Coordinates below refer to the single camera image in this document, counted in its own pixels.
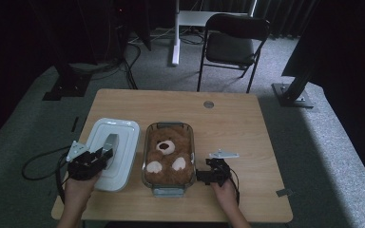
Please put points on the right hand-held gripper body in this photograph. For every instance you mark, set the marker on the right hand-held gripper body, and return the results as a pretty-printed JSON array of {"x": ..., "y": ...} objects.
[{"x": 220, "y": 171}]

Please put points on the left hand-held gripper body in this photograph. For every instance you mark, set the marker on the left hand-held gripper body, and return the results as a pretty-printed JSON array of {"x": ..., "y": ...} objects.
[{"x": 84, "y": 164}]

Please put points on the pale blue box lid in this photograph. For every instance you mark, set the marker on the pale blue box lid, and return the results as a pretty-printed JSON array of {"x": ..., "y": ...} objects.
[{"x": 123, "y": 148}]

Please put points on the brown teddy bear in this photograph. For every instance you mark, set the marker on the brown teddy bear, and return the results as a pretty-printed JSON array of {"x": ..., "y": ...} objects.
[{"x": 169, "y": 155}]

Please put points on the clear plastic storage box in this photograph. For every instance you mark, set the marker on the clear plastic storage box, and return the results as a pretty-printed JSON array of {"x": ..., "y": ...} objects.
[{"x": 168, "y": 191}]

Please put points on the person's right hand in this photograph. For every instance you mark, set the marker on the person's right hand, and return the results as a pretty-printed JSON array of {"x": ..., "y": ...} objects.
[{"x": 225, "y": 194}]

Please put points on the person's left hand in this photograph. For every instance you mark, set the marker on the person's left hand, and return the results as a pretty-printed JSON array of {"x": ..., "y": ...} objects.
[{"x": 79, "y": 190}]

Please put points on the small black floor strip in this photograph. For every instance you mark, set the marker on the small black floor strip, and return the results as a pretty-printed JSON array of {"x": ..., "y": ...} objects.
[{"x": 75, "y": 124}]

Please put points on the grey round table grommet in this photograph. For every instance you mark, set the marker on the grey round table grommet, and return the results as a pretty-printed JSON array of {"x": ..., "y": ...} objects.
[{"x": 208, "y": 104}]

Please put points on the grey tape piece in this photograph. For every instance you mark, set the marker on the grey tape piece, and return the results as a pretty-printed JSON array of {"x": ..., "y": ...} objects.
[{"x": 284, "y": 192}]

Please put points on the black metal stand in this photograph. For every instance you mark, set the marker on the black metal stand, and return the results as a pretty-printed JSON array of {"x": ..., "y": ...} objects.
[
  {"x": 66, "y": 88},
  {"x": 293, "y": 95}
]

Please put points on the black folding chair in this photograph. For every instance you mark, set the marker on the black folding chair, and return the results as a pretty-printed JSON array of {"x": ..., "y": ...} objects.
[{"x": 231, "y": 47}]

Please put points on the dark equipment rack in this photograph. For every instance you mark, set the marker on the dark equipment rack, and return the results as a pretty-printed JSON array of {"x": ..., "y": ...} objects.
[{"x": 144, "y": 31}]

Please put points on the white desk frame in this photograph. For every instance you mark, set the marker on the white desk frame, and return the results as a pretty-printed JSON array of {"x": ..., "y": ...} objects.
[{"x": 176, "y": 47}]

